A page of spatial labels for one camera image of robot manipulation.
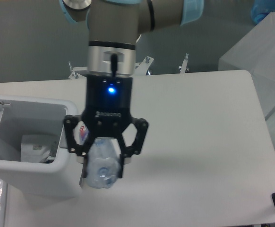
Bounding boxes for clear plastic water bottle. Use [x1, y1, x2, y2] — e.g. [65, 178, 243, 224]
[86, 138, 120, 189]

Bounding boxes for translucent plastic box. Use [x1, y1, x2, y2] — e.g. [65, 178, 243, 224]
[218, 12, 275, 149]

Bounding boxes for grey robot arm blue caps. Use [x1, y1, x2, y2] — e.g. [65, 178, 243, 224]
[60, 0, 204, 189]

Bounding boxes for clear plastic wrapper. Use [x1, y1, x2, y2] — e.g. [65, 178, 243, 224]
[20, 134, 59, 163]

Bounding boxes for blue water jug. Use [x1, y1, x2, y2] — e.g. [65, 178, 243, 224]
[250, 0, 275, 25]

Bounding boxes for white metal base frame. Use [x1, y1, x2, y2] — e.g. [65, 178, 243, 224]
[68, 53, 189, 79]

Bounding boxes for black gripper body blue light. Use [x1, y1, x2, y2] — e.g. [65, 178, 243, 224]
[82, 74, 133, 138]

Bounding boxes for white plastic trash can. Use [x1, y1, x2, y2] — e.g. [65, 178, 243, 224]
[0, 96, 82, 197]

